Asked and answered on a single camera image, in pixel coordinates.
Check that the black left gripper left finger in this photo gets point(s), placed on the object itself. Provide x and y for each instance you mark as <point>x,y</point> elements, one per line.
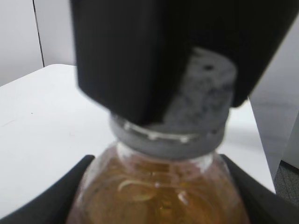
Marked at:
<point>54,204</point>

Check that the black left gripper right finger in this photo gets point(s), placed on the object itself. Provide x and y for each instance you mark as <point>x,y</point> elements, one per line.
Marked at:
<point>262,205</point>

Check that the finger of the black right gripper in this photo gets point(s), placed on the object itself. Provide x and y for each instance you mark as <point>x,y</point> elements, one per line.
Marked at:
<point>248,32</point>
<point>131,54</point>

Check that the peach oolong tea bottle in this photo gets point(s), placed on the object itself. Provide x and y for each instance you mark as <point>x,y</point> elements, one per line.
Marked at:
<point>124,186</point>

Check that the grey bottle cap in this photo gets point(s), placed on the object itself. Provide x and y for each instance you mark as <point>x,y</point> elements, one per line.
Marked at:
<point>194,122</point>

